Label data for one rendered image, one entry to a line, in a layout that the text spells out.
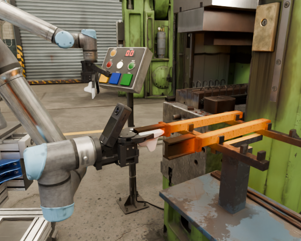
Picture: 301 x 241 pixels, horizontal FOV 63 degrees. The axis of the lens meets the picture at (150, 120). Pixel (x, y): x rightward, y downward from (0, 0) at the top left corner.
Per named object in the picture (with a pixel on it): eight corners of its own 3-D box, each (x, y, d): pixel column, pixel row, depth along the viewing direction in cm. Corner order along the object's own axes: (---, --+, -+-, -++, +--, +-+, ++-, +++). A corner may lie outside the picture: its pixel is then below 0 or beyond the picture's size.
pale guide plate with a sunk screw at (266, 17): (270, 51, 93) (276, 2, 88) (251, 50, 101) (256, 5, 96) (274, 51, 94) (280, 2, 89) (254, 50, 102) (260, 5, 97)
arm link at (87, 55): (98, 51, 135) (95, 51, 127) (99, 60, 136) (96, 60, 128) (84, 51, 135) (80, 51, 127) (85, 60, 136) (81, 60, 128)
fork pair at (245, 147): (260, 161, 54) (261, 153, 54) (239, 152, 59) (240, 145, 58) (312, 141, 66) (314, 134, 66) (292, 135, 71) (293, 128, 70)
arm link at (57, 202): (82, 198, 69) (79, 162, 66) (69, 225, 58) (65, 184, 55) (54, 198, 69) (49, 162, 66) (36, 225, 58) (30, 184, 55)
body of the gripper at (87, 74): (84, 81, 139) (82, 59, 136) (100, 81, 139) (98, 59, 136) (81, 83, 132) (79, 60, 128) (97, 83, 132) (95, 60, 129)
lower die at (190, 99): (198, 109, 118) (198, 91, 115) (175, 101, 135) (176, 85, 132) (259, 101, 136) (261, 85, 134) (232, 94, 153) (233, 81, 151)
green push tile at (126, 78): (128, 85, 149) (132, 74, 150) (119, 84, 153) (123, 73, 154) (130, 87, 150) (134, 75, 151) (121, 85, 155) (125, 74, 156)
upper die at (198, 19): (202, 30, 107) (203, 6, 105) (177, 32, 124) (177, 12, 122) (267, 33, 126) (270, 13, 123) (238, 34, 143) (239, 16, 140)
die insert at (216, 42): (213, 45, 117) (214, 31, 115) (203, 45, 123) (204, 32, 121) (257, 45, 130) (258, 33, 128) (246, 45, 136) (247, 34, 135)
